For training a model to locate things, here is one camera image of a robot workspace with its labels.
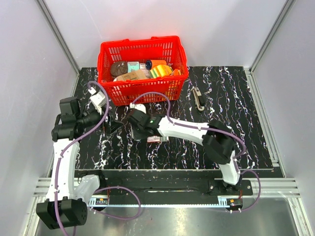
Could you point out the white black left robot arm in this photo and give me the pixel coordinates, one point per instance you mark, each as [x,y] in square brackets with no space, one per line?
[66,205]

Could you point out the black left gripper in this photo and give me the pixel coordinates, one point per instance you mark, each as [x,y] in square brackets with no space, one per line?
[110,126]

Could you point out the brown cardboard box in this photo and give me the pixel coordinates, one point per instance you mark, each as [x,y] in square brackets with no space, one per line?
[133,75]

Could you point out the red plastic shopping basket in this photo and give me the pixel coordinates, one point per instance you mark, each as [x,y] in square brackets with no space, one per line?
[168,48]

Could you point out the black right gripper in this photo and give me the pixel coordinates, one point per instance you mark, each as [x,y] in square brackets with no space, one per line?
[136,135]

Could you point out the aluminium ruler rail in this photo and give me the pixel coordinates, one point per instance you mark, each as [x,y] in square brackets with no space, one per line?
[160,199]

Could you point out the yellow green striped box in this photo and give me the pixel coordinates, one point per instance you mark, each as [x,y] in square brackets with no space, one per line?
[160,71]

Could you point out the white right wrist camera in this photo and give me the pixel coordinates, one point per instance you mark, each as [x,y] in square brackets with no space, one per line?
[139,107]

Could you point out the orange snack packet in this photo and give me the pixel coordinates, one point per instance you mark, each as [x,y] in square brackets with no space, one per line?
[176,72]

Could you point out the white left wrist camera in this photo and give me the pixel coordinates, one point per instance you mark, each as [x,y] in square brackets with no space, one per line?
[98,99]

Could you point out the teal card box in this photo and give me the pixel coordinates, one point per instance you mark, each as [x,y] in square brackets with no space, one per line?
[133,66]

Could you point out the red white staple box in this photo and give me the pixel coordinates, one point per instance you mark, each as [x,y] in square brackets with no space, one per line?
[156,139]

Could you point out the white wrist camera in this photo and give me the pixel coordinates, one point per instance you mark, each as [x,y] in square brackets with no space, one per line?
[98,99]
[139,107]

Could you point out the brown round cookie pack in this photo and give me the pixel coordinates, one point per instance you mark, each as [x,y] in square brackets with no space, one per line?
[118,68]

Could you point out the orange blue cylinder can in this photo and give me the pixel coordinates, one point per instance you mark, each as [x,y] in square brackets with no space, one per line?
[151,63]

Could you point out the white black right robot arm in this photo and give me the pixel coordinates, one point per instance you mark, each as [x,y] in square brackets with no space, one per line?
[218,144]

